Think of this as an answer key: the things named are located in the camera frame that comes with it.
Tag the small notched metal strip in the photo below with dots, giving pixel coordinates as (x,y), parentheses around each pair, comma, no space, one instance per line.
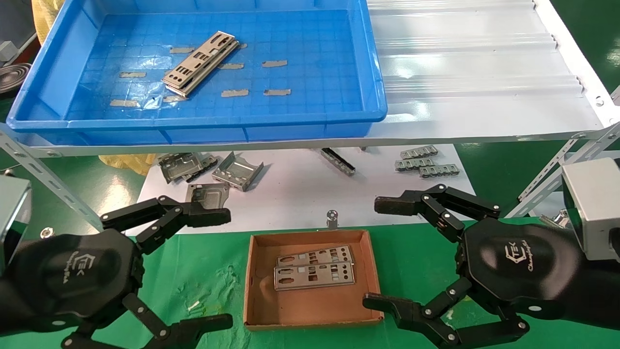
(414,164)
(419,152)
(440,170)

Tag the grey stamped metal bracket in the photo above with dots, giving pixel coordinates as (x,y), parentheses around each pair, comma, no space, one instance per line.
(179,167)

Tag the slotted steel shelf leg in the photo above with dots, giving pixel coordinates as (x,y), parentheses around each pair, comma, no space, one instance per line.
(58,186)
(542,186)

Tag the blue plastic tray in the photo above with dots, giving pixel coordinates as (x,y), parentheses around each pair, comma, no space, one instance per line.
(315,72)

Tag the folded U-shaped metal bracket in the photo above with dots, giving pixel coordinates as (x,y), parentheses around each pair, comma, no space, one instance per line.
(237,174)

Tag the yellow bag behind tray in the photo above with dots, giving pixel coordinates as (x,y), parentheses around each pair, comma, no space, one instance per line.
(46,19)

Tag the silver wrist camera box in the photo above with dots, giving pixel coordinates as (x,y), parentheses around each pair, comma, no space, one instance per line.
(593,203)
(12,218)

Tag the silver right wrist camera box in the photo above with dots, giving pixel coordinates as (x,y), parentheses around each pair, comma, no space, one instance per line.
(593,203)

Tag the flat rectangular metal frame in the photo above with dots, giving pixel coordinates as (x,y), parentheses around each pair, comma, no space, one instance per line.
(210,194)

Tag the small white paper scrap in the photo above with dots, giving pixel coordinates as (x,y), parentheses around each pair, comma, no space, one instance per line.
(193,305)

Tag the yellow plastic bag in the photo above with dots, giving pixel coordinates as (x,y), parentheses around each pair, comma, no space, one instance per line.
(126,162)

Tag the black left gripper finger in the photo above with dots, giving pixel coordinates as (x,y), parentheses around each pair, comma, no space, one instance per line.
(208,218)

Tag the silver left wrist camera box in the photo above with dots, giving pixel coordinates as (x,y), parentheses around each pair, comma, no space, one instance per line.
(12,218)

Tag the stacked metal plates in tray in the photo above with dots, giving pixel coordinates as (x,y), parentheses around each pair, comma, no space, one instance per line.
(230,40)

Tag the silver binder clip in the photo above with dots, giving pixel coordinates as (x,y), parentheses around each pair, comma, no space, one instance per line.
(332,220)
(557,220)
(47,233)

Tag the narrow metal rail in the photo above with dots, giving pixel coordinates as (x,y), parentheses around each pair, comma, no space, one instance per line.
(339,162)

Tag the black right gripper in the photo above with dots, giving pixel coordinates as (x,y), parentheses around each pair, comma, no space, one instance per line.
(513,261)

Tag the green table cloth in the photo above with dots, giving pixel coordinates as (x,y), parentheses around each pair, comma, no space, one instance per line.
(203,271)

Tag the silver perforated metal plate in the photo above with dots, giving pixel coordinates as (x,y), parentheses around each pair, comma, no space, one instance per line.
(183,91)
(339,258)
(329,283)

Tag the small grey box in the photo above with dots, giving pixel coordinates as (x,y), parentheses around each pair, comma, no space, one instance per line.
(7,51)

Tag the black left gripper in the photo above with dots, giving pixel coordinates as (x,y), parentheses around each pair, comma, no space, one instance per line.
(72,276)

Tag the grey coiled spool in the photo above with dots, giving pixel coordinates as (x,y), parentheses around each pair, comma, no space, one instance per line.
(14,77)

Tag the white metal shelf board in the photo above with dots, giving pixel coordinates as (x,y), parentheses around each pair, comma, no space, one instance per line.
(474,72)

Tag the brown cardboard box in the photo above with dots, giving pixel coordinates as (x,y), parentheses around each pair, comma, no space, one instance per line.
(310,305)

